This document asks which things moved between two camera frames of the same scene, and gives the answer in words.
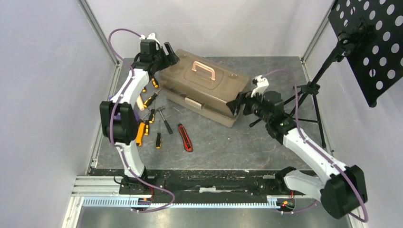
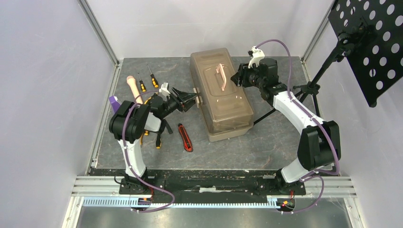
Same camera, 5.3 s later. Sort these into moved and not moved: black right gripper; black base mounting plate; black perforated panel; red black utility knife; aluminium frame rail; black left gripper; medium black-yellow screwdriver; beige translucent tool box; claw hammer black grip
Moved: black right gripper; black left gripper; beige translucent tool box
Not moved: aluminium frame rail; medium black-yellow screwdriver; claw hammer black grip; black base mounting plate; black perforated panel; red black utility knife
